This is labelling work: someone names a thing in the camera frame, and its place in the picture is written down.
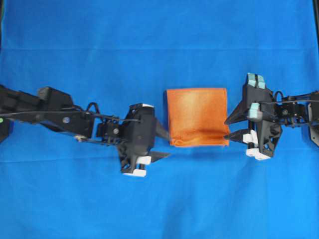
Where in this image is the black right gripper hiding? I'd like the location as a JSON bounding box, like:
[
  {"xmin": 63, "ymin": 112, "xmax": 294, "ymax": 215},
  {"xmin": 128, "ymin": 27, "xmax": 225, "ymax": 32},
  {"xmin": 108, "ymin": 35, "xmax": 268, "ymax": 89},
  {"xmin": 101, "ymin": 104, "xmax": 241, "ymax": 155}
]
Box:
[{"xmin": 224, "ymin": 73, "xmax": 282, "ymax": 161}]

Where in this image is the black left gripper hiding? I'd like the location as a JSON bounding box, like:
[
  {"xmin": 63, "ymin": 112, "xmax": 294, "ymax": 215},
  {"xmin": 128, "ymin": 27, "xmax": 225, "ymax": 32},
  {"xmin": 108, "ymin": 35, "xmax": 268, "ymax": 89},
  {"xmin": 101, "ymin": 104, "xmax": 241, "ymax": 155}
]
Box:
[{"xmin": 96, "ymin": 104, "xmax": 171, "ymax": 177}]

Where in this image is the orange towel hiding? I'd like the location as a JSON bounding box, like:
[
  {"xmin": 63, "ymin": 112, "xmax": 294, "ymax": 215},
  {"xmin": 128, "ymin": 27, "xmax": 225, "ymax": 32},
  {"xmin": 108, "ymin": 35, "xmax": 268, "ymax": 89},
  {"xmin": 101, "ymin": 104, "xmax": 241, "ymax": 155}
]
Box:
[{"xmin": 166, "ymin": 88, "xmax": 230, "ymax": 147}]

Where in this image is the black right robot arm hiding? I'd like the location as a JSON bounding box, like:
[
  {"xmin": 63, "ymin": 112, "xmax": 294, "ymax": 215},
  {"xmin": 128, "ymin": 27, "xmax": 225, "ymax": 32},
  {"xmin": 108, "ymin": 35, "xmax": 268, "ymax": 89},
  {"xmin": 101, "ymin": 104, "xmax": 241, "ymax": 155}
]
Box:
[{"xmin": 224, "ymin": 73, "xmax": 319, "ymax": 160}]

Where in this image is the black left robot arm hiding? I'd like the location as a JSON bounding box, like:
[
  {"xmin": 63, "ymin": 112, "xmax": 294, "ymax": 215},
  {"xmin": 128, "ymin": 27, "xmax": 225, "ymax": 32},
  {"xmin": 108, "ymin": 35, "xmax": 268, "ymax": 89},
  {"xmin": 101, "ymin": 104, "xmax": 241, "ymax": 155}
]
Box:
[{"xmin": 0, "ymin": 86, "xmax": 170, "ymax": 177}]

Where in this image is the blue table cloth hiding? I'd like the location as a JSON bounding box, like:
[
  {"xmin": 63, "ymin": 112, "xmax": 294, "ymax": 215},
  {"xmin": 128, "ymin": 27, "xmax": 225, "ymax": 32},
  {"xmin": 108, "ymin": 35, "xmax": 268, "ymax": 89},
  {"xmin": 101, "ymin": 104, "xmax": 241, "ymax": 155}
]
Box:
[{"xmin": 0, "ymin": 0, "xmax": 319, "ymax": 239}]

